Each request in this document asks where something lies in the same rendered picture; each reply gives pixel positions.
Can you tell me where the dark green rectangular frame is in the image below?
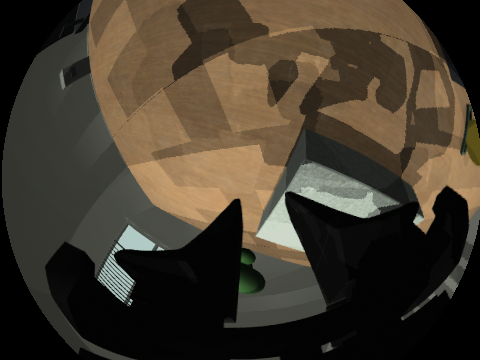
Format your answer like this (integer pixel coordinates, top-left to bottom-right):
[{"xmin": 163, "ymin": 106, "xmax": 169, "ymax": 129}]
[{"xmin": 460, "ymin": 104, "xmax": 472, "ymax": 156}]

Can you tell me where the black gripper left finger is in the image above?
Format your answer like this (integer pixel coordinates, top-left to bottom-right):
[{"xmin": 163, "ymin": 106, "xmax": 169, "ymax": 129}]
[{"xmin": 113, "ymin": 199, "xmax": 244, "ymax": 323}]

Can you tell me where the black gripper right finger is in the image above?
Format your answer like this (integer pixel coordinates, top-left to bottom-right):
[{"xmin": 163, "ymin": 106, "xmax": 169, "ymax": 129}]
[{"xmin": 284, "ymin": 192, "xmax": 420, "ymax": 305}]

